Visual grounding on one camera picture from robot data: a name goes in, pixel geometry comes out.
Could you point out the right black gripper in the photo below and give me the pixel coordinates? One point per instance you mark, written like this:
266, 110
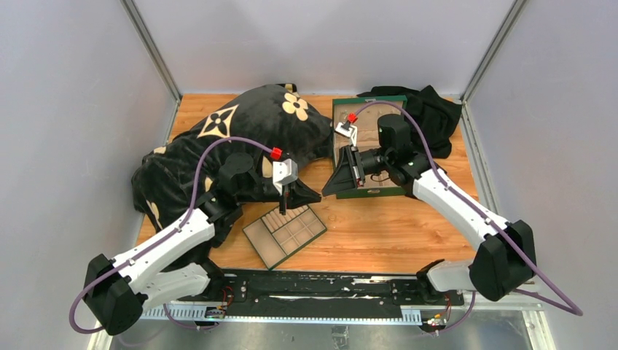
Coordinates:
345, 177

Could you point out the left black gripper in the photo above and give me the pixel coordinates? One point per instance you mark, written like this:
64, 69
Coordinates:
298, 195

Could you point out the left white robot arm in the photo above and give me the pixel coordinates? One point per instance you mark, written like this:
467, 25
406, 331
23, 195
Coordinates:
174, 263

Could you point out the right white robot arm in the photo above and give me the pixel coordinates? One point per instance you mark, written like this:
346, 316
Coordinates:
497, 269

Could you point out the green jewelry tray insert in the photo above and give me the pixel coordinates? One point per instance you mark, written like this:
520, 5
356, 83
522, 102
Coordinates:
276, 237

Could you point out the green jewelry box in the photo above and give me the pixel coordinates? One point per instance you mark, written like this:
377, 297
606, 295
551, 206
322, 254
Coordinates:
367, 138

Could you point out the black blanket with beige flowers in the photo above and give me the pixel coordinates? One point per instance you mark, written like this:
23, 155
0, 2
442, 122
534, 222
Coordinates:
172, 177

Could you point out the black cloth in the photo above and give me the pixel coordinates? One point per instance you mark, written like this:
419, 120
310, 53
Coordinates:
436, 116

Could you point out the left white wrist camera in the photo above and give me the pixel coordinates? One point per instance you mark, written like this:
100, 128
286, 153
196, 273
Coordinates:
285, 169

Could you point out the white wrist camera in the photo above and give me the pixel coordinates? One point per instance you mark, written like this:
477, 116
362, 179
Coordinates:
347, 129
285, 169

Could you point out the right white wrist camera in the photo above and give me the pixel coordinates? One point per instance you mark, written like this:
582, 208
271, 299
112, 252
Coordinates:
347, 129

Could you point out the black mounting base plate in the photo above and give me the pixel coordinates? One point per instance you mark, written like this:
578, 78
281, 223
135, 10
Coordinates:
324, 295

